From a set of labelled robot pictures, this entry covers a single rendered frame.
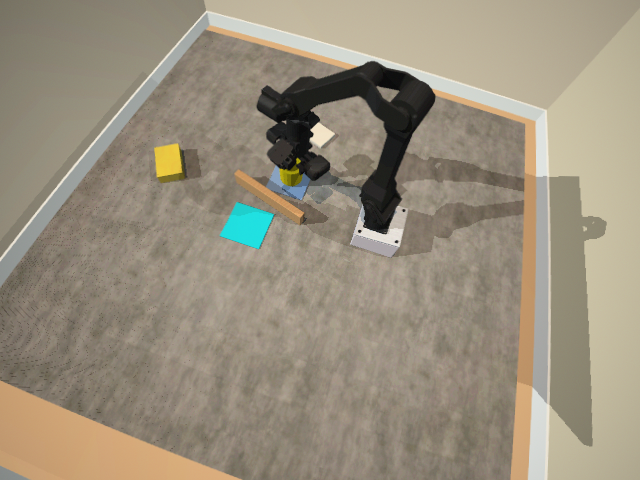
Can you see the yellow block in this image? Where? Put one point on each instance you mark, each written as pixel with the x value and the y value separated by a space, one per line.
pixel 169 163

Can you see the yellow cup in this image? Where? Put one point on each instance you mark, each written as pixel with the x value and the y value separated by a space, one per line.
pixel 291 177

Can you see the cream flat square tile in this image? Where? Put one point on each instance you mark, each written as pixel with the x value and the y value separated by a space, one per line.
pixel 322 135

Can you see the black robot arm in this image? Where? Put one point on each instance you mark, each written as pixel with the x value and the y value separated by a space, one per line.
pixel 400 117

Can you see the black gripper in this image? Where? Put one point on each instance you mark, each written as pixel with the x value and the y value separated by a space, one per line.
pixel 314 166

